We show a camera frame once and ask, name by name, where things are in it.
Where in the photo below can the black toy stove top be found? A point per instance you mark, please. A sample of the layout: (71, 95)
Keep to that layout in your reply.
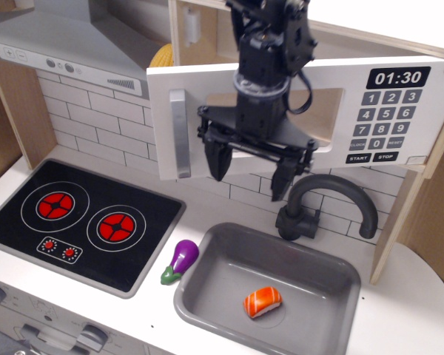
(96, 230)

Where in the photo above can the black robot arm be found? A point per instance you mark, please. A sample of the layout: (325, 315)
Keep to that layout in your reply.
(274, 44)

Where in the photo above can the white toy microwave door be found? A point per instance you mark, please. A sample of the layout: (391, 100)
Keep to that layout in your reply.
(364, 112)

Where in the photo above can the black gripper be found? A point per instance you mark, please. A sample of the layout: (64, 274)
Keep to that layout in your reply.
(258, 125)

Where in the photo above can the yellow toy shell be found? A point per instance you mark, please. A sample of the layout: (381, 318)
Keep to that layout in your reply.
(163, 57)

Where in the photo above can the grey toy sink basin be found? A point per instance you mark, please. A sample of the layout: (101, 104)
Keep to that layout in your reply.
(320, 292)

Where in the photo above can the white door latch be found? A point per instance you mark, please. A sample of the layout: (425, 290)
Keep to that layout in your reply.
(192, 26)

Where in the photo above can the orange salmon sushi toy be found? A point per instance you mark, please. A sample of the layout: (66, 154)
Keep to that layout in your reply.
(262, 301)

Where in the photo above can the grey oven knob right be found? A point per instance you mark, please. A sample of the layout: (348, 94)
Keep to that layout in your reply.
(92, 337)

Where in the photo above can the grey range hood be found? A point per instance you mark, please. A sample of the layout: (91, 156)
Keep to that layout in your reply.
(80, 40)

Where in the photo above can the purple toy eggplant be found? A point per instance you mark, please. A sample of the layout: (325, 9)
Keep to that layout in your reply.
(185, 254)

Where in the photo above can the wooden microwave cabinet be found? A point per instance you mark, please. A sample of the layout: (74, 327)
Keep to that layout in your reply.
(343, 29)

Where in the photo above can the black toy faucet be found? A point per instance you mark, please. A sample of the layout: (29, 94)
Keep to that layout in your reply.
(301, 215)

